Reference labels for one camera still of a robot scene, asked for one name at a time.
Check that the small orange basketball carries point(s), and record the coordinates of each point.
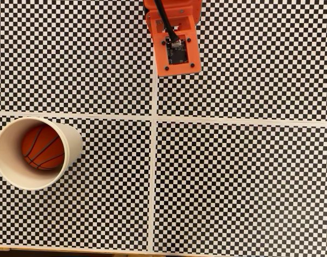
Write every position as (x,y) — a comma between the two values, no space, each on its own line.
(43,150)

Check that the black camera circuit board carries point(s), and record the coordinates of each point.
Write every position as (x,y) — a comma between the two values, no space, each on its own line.
(177,56)

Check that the white paper cup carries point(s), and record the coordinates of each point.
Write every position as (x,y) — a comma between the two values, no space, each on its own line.
(8,166)

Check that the orange camera mount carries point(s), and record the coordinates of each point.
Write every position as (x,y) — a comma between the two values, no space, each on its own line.
(159,67)

